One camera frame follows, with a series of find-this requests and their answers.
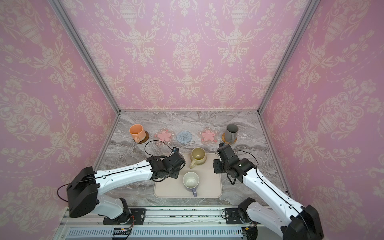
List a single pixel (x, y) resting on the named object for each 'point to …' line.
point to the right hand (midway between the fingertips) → (217, 164)
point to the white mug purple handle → (191, 180)
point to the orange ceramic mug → (137, 132)
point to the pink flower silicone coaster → (164, 136)
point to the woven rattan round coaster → (223, 139)
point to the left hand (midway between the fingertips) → (176, 171)
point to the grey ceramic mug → (231, 133)
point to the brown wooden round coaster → (146, 138)
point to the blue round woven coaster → (184, 137)
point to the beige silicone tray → (210, 185)
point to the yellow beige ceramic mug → (198, 157)
